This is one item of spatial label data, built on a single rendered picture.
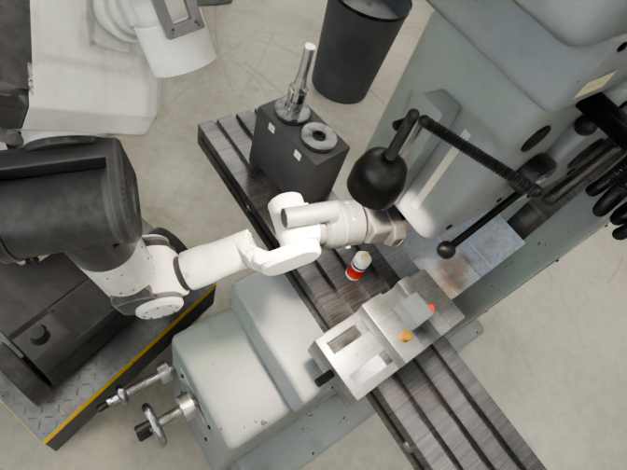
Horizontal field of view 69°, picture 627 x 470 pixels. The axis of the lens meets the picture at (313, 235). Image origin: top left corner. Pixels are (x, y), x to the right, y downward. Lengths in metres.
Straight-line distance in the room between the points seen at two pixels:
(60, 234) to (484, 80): 0.52
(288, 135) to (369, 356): 0.54
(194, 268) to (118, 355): 0.81
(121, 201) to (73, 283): 0.98
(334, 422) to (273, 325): 0.73
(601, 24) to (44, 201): 0.53
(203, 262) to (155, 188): 1.60
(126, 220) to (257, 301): 0.66
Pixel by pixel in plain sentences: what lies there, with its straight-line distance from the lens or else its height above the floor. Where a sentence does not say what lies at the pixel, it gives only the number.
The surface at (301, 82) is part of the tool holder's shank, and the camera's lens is 1.10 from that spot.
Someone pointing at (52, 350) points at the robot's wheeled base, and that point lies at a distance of 1.41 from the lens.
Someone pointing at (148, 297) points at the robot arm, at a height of 1.19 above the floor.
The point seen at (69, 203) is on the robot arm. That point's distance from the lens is 0.56.
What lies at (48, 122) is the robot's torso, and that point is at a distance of 0.55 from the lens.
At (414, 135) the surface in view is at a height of 1.49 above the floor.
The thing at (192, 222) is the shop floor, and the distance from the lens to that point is 2.27.
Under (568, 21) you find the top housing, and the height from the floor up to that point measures 1.75.
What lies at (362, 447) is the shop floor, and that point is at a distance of 2.03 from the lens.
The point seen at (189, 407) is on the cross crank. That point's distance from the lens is 1.26.
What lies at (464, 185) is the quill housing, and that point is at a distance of 0.68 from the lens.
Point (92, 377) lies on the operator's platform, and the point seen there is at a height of 0.40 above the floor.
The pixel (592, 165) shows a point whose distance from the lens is 0.62.
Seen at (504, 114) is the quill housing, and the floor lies 1.58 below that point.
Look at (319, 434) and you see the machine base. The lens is 1.78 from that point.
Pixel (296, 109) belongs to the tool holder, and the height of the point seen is 1.15.
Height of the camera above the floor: 1.90
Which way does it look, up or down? 55 degrees down
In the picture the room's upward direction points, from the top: 24 degrees clockwise
